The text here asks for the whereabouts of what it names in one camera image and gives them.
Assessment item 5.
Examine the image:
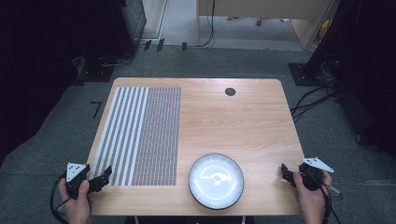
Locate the striped woven placemat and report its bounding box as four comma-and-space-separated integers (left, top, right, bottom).
90, 86, 182, 188

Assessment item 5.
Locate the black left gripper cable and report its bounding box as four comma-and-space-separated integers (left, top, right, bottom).
49, 173, 75, 224

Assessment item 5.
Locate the bundle of black floor cables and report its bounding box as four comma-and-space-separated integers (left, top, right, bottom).
290, 52, 344, 124

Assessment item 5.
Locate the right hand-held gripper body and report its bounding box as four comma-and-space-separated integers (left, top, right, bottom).
298, 156, 335, 191

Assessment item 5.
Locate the black stand base plate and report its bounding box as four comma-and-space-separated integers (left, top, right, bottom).
75, 55, 117, 84
288, 62, 330, 87

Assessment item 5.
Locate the black hanging cable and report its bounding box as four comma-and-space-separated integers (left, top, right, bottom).
195, 0, 217, 49

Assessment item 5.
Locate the white plate with dark rim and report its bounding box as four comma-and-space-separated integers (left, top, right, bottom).
188, 152, 246, 211

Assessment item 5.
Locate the light wooden cabinet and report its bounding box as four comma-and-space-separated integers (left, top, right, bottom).
195, 0, 341, 51

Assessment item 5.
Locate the black stand column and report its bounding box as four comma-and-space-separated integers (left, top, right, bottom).
303, 0, 354, 79

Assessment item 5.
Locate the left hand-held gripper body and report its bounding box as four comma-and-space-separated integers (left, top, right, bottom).
64, 161, 92, 201

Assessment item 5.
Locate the yellow object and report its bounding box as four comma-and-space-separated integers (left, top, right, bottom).
317, 19, 333, 44

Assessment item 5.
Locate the dark equipment cabinet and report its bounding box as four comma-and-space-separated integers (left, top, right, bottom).
108, 0, 148, 56

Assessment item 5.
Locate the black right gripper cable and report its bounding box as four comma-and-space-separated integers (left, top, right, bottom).
303, 171, 344, 224

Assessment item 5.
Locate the person's right hand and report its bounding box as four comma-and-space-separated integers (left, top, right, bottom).
292, 169, 333, 224

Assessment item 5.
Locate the person's left hand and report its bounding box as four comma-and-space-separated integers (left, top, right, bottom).
58, 178, 94, 224

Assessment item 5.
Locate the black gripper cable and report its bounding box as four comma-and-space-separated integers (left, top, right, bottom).
49, 173, 75, 224
303, 171, 344, 224

